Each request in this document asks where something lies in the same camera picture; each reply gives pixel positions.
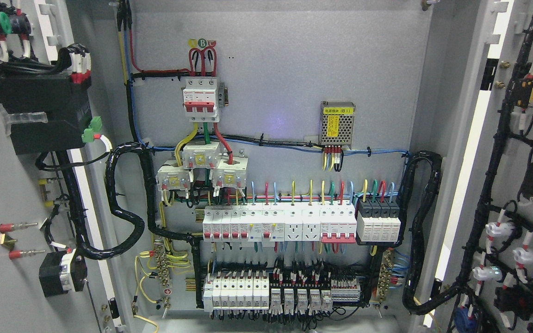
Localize grey cabinet door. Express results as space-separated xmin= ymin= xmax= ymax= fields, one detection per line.
xmin=0 ymin=0 xmax=130 ymax=333
xmin=436 ymin=0 xmax=533 ymax=333

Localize white current transformers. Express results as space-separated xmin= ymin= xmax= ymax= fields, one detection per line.
xmin=156 ymin=141 xmax=248 ymax=191

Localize white socket and breaker row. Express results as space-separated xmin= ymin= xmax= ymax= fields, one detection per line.
xmin=202 ymin=202 xmax=357 ymax=247

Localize perforated metal power supply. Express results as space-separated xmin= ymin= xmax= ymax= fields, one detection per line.
xmin=319 ymin=101 xmax=356 ymax=148

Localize red main circuit breaker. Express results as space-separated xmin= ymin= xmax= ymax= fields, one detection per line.
xmin=182 ymin=76 xmax=223 ymax=123

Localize black surge protector module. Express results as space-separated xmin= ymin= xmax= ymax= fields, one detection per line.
xmin=356 ymin=199 xmax=404 ymax=248

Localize lower relay and breaker row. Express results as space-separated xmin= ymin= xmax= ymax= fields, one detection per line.
xmin=201 ymin=260 xmax=365 ymax=323

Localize brass ground terminal bar left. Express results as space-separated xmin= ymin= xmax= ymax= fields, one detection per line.
xmin=154 ymin=237 xmax=172 ymax=310

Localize brass ground terminal bar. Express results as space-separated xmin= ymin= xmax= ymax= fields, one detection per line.
xmin=154 ymin=237 xmax=172 ymax=310
xmin=376 ymin=248 xmax=394 ymax=304

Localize brass ground terminal bar right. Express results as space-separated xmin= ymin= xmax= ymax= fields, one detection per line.
xmin=376 ymin=248 xmax=394 ymax=304

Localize black corrugated cable conduit left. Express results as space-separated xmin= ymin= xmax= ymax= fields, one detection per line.
xmin=77 ymin=142 xmax=202 ymax=260

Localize black corrugated cable conduit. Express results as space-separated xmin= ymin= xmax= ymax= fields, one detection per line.
xmin=77 ymin=142 xmax=202 ymax=260
xmin=398 ymin=150 xmax=461 ymax=316

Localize black corrugated cable conduit right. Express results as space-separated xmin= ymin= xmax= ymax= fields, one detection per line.
xmin=398 ymin=150 xmax=461 ymax=316

